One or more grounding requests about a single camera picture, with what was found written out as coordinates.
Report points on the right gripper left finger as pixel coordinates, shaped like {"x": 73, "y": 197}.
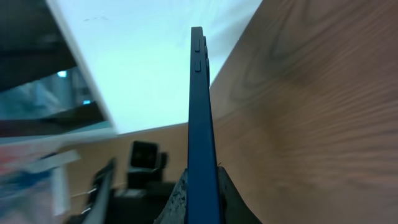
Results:
{"x": 175, "y": 208}

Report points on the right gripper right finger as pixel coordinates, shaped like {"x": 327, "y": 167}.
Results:
{"x": 234, "y": 209}

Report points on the blue Galaxy smartphone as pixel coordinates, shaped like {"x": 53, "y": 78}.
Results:
{"x": 203, "y": 195}

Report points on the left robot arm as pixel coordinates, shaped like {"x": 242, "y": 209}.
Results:
{"x": 141, "y": 201}

